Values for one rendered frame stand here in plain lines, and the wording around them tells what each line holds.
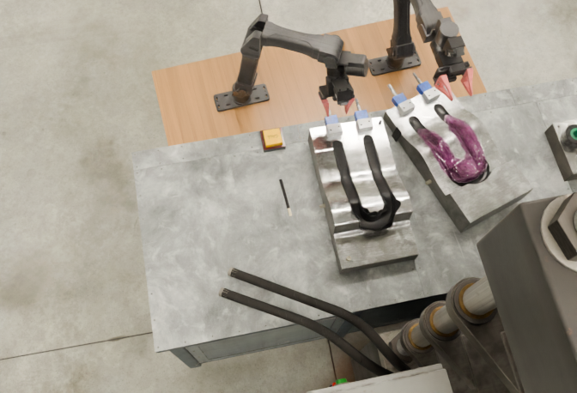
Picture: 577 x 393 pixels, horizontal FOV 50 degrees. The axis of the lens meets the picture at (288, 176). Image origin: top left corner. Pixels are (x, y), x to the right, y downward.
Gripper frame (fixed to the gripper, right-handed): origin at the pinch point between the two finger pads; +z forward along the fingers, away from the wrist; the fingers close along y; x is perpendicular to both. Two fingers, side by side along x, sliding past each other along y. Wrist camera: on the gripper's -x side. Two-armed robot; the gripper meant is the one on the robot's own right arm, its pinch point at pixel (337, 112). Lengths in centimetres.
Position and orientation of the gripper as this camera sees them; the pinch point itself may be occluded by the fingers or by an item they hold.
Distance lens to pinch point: 205.3
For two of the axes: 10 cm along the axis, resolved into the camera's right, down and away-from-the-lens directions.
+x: -1.9, -6.0, 7.8
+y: 9.8, -1.7, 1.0
